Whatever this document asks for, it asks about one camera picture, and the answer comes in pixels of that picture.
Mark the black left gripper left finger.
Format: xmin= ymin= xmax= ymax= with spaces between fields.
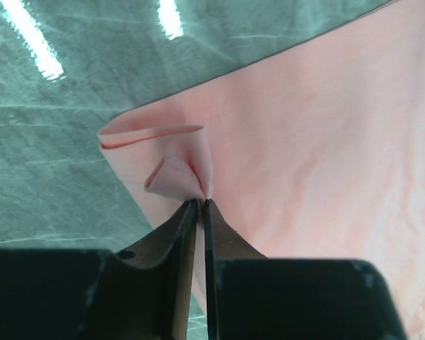
xmin=88 ymin=200 xmax=198 ymax=339

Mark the salmon pink t shirt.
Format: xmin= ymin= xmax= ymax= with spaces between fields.
xmin=98 ymin=1 xmax=425 ymax=339

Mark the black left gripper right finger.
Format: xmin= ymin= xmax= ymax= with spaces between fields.
xmin=202 ymin=199 xmax=267 ymax=339

